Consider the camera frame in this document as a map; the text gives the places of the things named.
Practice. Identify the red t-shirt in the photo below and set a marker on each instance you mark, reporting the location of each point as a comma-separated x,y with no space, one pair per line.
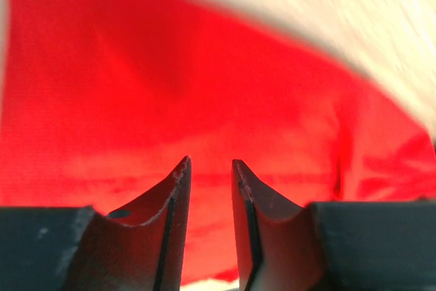
103,98

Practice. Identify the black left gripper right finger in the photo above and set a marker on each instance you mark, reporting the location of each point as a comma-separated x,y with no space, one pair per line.
329,245

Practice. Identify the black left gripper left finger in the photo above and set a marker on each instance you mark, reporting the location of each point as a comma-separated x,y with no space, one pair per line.
139,246

